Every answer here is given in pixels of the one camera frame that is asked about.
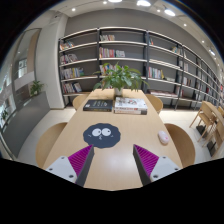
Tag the green potted plant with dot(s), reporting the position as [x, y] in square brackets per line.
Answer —
[119, 77]

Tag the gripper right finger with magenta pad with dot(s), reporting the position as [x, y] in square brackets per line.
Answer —
[152, 167]

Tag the wooden chair near left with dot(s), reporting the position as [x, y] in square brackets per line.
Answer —
[46, 142]

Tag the white red book stack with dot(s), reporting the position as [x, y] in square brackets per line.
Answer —
[130, 105]

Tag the wooden side chairs right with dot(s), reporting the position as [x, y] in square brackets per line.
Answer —
[213, 125]

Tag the wooden chair near right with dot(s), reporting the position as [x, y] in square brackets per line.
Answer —
[183, 144]

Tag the dark cartoon-face mouse pad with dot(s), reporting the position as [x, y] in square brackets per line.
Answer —
[102, 135]

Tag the large grey bookshelf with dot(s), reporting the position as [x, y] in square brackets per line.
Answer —
[170, 70]

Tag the wooden chair far right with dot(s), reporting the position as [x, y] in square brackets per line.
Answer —
[155, 103]

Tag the wooden chair far left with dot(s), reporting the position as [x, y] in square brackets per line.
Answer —
[79, 100]

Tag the small plant by window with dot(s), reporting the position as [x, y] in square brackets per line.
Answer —
[36, 88]

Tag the white pink computer mouse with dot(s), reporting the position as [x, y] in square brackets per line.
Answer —
[163, 137]

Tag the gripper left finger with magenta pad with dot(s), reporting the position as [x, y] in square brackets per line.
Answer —
[74, 168]

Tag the black book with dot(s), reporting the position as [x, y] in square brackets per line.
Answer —
[98, 105]

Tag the wooden chair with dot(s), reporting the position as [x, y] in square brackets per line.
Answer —
[155, 103]
[46, 142]
[79, 100]
[183, 144]

